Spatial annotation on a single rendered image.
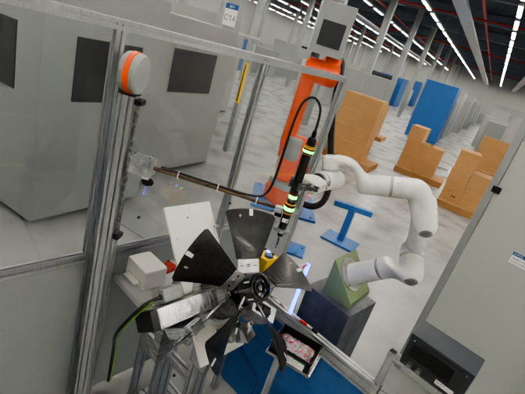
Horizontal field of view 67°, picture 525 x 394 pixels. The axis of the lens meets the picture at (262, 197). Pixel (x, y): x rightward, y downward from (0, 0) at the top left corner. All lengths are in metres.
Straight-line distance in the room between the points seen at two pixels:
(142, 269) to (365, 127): 8.06
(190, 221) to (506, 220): 2.15
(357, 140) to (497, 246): 6.81
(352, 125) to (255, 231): 8.05
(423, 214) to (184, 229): 1.02
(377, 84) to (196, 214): 10.60
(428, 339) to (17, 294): 1.73
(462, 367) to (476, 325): 1.59
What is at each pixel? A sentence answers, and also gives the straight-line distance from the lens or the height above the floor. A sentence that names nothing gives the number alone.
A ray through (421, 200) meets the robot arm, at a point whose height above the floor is 1.71.
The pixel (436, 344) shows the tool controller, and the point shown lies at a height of 1.23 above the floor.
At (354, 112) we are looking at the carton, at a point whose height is 1.16.
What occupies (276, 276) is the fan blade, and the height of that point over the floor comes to 1.19.
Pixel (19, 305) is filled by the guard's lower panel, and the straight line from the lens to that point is 2.08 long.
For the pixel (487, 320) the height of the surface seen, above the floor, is 0.78.
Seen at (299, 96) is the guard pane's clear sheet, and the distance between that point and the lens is 2.61.
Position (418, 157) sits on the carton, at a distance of 10.82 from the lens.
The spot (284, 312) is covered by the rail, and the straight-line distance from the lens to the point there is 2.22.
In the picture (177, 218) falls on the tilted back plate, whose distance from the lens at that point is 1.79.
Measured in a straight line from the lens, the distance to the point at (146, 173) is 1.67.
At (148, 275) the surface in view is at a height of 0.95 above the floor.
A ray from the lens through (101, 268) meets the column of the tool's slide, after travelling 1.95.
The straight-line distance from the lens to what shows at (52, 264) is 2.00.
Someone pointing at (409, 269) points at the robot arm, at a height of 1.32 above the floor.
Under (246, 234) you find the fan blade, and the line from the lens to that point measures 1.75.
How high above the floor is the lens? 2.13
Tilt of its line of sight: 21 degrees down
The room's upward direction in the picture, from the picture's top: 17 degrees clockwise
